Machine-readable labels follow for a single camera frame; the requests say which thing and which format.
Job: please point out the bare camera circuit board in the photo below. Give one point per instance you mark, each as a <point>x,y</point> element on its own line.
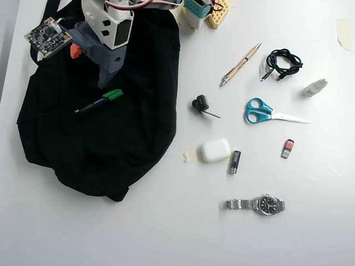
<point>47,37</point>

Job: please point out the yellow perforated robot base part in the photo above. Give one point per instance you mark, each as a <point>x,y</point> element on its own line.
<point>219,14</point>

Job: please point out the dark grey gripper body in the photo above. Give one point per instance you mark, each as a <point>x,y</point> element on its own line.
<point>110,59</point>

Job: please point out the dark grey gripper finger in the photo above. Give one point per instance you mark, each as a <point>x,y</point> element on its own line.
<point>106,77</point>

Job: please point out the beige ballpoint pen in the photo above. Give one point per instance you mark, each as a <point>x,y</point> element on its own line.
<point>241,64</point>

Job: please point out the red silver usb stick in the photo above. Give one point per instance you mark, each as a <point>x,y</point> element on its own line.
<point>288,148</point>

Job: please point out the small beige masking tape piece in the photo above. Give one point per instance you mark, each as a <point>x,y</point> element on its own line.
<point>191,155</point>

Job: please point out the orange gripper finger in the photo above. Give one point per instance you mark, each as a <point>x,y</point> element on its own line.
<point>75,51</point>

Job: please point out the small black clip device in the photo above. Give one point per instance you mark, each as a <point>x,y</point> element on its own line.
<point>200,103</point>

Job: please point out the silver metal wristwatch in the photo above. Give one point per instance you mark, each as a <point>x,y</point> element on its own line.
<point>263,205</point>

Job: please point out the green black whiteboard marker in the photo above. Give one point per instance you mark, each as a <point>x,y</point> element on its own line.
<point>112,94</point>

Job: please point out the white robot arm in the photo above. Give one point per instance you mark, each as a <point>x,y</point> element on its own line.
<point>111,25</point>

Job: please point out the white earbuds case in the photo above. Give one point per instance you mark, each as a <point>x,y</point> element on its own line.
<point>215,150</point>

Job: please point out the black fabric bag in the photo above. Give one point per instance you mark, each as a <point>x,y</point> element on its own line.
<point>105,138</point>

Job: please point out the small white spray bottle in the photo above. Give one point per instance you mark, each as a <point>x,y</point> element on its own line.
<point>314,87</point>

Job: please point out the large beige masking tape piece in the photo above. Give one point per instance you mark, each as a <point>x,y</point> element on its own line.
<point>344,33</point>

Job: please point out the black aa battery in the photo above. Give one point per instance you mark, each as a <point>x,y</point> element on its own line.
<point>234,162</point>

